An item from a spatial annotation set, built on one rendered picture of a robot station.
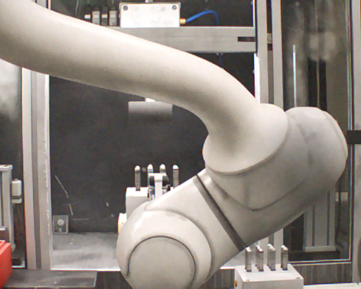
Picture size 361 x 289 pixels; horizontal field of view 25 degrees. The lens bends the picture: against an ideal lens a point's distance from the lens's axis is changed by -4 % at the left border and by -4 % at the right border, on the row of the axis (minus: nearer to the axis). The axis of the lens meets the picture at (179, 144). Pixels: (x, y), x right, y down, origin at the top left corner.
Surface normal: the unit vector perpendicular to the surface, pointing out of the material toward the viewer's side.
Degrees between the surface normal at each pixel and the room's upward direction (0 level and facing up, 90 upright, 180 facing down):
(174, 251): 86
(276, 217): 120
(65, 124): 90
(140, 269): 93
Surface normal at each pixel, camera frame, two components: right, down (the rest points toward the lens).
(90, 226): 0.05, 0.05
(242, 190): -0.33, 0.40
